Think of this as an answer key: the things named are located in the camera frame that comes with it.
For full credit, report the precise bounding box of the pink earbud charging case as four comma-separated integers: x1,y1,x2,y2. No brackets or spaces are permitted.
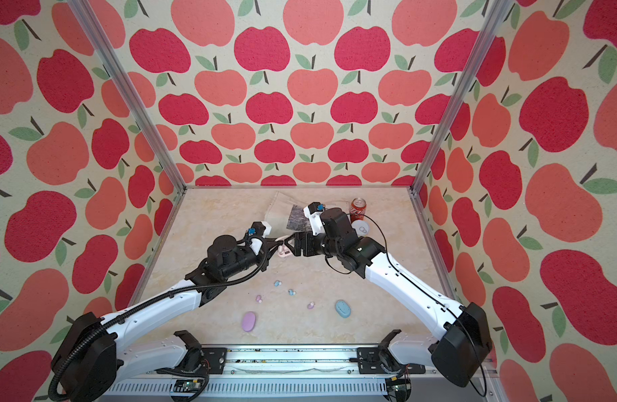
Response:
277,236,293,258

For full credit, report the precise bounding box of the blue earbud charging case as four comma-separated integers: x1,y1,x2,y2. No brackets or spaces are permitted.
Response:
335,300,352,318

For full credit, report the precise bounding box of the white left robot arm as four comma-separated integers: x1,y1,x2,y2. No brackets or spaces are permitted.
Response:
48,229,283,401

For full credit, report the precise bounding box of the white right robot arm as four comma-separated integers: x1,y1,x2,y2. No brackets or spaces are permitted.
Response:
285,202,494,387

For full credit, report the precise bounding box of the purple earbud charging case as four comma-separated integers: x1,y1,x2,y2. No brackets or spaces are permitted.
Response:
241,312,257,333

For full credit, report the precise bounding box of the yellow can white lid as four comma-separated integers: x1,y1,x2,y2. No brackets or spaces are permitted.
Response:
351,219,370,237

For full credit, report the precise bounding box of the red cola can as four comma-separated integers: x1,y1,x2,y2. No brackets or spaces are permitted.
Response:
349,198,367,223

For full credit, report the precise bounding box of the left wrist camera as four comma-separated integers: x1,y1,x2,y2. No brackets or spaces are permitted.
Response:
246,221,272,255

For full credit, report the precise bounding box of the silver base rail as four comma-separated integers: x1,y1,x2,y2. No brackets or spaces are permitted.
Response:
101,344,473,401

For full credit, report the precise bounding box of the black corrugated cable conduit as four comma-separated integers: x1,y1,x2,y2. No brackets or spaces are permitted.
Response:
48,235,272,402

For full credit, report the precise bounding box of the right aluminium frame post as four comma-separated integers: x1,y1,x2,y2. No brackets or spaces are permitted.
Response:
409,0,515,199

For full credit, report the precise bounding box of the aluminium frame post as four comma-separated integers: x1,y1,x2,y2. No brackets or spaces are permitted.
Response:
67,1,186,194
409,0,515,199

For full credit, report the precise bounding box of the left aluminium frame post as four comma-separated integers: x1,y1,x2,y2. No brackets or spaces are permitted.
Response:
67,1,186,194

